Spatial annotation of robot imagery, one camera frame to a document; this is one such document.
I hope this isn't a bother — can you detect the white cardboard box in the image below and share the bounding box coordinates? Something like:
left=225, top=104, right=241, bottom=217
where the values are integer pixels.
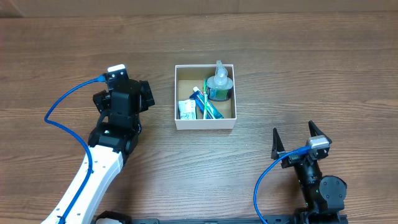
left=174, top=64, right=237, bottom=130

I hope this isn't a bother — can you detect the clear soap pump bottle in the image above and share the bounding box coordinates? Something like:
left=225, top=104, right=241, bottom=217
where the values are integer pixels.
left=206, top=60, right=233, bottom=101

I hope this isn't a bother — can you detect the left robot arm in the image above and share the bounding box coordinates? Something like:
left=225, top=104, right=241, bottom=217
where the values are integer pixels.
left=44, top=72, right=155, bottom=223

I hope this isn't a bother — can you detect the green white soap packet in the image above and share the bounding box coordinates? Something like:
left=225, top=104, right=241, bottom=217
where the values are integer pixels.
left=178, top=99, right=197, bottom=120

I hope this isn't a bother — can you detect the right blue cable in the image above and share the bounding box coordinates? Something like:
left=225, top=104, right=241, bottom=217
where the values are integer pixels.
left=253, top=145, right=312, bottom=224

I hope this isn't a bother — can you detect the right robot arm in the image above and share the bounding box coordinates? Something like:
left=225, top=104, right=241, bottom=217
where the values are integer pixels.
left=271, top=121, right=348, bottom=224

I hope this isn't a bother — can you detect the Colgate toothpaste tube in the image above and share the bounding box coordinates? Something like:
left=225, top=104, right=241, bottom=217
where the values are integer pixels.
left=193, top=86, right=224, bottom=119

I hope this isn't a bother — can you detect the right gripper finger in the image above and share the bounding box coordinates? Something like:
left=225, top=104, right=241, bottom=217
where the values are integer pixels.
left=271, top=128, right=285, bottom=160
left=308, top=120, right=332, bottom=144

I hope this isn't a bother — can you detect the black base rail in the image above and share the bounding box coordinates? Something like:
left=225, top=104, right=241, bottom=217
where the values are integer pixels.
left=91, top=211, right=348, bottom=224

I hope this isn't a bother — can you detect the blue disposable razor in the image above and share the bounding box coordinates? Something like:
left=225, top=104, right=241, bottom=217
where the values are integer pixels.
left=190, top=91, right=213, bottom=119

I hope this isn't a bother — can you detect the green white toothbrush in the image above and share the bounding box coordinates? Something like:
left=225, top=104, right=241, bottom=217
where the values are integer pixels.
left=203, top=79, right=208, bottom=119

